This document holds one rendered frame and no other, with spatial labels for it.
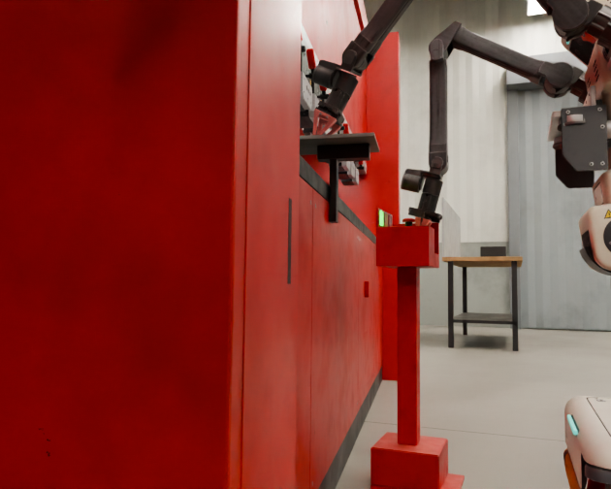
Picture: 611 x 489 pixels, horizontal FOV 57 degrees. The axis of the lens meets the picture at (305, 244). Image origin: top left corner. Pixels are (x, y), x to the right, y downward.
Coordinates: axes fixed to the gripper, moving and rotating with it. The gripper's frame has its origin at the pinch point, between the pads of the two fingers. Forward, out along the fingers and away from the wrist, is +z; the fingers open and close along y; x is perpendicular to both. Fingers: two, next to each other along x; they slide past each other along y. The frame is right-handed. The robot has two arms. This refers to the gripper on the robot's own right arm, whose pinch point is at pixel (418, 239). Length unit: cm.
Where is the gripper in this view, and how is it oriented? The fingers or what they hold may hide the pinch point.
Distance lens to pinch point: 185.3
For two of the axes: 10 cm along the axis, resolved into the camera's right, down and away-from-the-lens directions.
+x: -3.6, -0.7, -9.3
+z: -2.6, 9.7, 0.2
